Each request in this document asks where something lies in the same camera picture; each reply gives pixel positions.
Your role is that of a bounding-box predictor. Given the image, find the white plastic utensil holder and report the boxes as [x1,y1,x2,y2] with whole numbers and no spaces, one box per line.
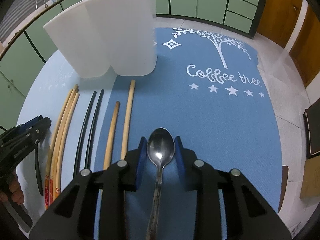
[43,0,157,79]

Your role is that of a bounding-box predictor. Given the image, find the red-ended wooden chopstick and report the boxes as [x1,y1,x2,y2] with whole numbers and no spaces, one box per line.
[44,84,78,209]
[48,84,79,205]
[53,91,79,200]

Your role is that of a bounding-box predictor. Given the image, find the person's left hand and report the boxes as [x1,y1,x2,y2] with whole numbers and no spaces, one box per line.
[8,169,24,205]

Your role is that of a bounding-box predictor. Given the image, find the dark blue placemat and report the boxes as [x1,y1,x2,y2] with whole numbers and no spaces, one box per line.
[94,28,282,239]

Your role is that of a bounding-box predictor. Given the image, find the brown wooden stool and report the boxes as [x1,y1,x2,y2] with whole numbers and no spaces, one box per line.
[278,165,289,212]

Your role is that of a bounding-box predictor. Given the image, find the black appliance at right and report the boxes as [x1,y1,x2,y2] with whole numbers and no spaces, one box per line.
[303,99,320,159]

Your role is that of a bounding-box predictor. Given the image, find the brown wooden door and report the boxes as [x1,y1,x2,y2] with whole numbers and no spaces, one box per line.
[258,0,319,87]

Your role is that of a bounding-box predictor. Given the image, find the black chopstick gold band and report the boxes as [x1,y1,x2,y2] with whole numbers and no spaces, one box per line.
[73,91,97,178]

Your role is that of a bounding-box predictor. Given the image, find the green lower kitchen cabinets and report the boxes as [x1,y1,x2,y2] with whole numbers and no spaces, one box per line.
[1,0,266,129]

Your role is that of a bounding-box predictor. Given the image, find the metal spoon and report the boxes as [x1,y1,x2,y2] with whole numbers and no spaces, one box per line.
[145,128,175,239]

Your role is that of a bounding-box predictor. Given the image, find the long plain wooden chopstick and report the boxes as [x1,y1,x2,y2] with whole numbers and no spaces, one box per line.
[120,80,136,159]

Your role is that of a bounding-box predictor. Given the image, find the grey window blind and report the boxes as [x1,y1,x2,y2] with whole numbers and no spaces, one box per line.
[1,0,49,43]

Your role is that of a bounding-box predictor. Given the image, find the light blue placemat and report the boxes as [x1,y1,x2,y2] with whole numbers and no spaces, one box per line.
[16,50,117,224]

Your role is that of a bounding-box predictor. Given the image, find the short plain wooden chopstick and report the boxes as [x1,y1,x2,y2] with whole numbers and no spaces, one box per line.
[103,101,120,170]

